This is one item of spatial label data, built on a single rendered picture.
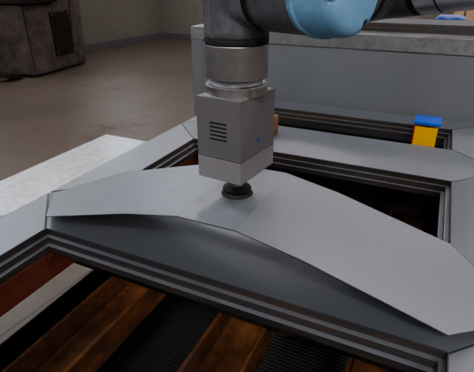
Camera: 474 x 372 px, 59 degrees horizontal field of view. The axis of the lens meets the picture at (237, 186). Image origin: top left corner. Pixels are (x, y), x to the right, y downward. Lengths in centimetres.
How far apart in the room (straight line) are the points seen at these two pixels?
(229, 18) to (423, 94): 90
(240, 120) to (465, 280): 33
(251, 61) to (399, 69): 85
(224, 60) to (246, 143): 10
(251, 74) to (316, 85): 87
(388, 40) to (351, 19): 89
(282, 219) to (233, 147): 11
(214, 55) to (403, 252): 33
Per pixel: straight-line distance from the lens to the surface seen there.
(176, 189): 61
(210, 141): 51
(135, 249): 61
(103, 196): 68
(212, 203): 54
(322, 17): 39
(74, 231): 68
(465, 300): 55
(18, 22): 638
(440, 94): 130
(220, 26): 48
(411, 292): 51
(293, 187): 60
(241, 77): 48
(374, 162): 92
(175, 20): 1001
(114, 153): 123
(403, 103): 131
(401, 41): 128
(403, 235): 60
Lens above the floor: 119
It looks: 26 degrees down
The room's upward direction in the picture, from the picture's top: straight up
